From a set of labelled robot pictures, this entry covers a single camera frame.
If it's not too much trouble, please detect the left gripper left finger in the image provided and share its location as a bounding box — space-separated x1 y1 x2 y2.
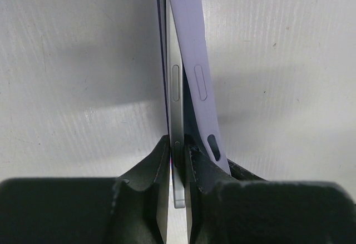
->
1 136 170 243

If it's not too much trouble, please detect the phone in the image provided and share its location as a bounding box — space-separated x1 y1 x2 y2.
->
157 0 185 208

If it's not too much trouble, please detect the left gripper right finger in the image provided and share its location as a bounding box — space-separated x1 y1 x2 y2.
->
185 135 355 243

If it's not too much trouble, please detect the lilac silicone phone case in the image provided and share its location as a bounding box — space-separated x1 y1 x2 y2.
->
170 0 231 174

